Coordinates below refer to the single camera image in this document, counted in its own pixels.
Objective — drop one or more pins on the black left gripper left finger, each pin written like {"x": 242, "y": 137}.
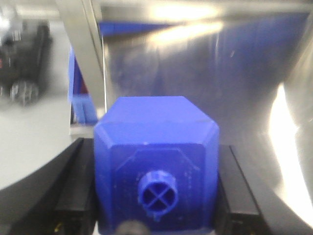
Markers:
{"x": 73, "y": 211}

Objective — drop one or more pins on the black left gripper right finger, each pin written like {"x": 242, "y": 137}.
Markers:
{"x": 237, "y": 212}

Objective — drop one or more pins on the blue bottle-shaped part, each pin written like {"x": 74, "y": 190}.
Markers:
{"x": 156, "y": 161}

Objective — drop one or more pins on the black equipment at left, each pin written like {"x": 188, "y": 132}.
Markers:
{"x": 22, "y": 47}

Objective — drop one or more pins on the stainless steel shelf frame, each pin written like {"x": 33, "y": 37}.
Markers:
{"x": 82, "y": 29}

